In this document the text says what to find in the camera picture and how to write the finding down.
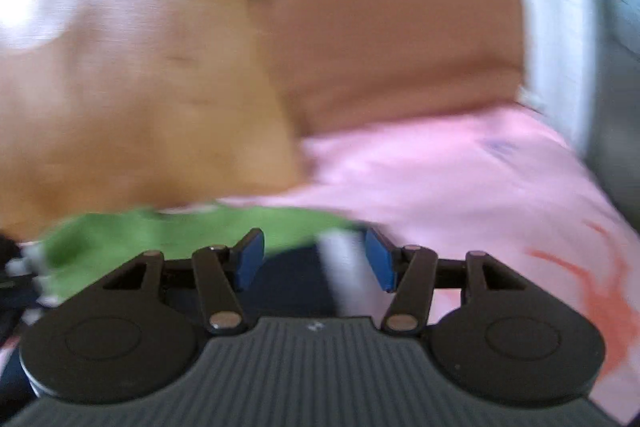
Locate white framed glass door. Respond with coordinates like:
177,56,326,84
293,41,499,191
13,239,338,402
527,0,639,223

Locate green navy white knit sweater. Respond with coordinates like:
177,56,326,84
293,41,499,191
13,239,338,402
22,205,366,317

